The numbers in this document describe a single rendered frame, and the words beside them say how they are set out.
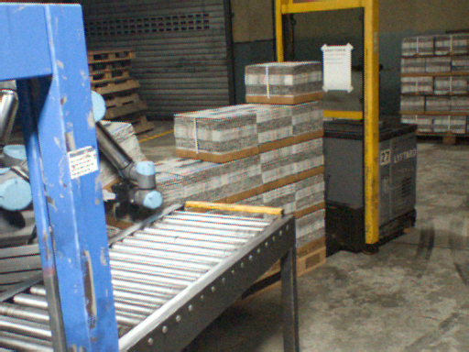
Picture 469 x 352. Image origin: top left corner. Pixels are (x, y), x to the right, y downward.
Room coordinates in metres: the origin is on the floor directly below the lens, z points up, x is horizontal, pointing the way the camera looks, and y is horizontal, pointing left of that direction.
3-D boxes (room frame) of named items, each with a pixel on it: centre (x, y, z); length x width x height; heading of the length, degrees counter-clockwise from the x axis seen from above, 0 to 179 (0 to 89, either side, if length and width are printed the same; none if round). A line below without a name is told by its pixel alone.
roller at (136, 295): (1.66, 0.37, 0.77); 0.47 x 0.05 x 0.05; 63
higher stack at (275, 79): (3.76, -0.35, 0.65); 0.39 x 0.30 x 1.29; 45
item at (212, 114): (3.34, 0.07, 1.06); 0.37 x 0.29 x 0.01; 43
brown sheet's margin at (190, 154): (3.34, 0.07, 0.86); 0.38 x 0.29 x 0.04; 43
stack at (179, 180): (3.25, 0.16, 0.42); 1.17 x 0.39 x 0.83; 135
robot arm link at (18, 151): (2.73, 0.96, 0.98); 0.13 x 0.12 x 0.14; 77
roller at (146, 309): (1.60, 0.40, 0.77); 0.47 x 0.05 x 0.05; 63
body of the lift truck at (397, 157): (4.33, -0.92, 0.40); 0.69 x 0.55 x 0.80; 45
